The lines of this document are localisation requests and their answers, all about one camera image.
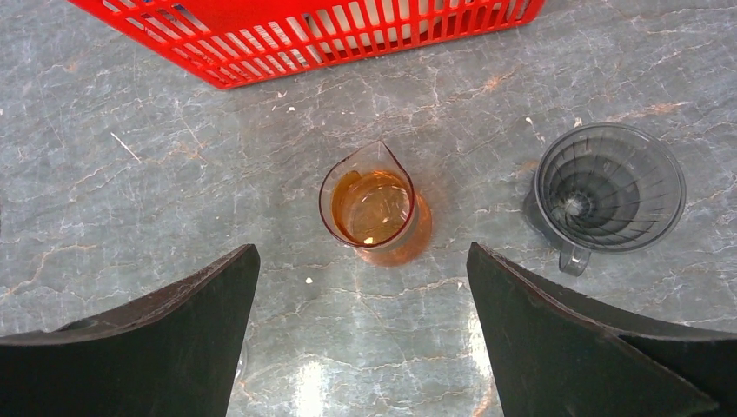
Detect glass carafe with coffee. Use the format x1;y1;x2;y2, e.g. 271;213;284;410
319;141;433;267

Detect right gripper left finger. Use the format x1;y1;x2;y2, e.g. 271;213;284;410
1;244;260;416

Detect red plastic shopping basket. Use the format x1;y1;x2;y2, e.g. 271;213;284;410
78;0;543;89

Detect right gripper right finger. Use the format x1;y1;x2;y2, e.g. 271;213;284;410
467;243;736;416

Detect dark glass dripper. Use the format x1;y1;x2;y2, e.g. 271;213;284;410
522;122;687;276

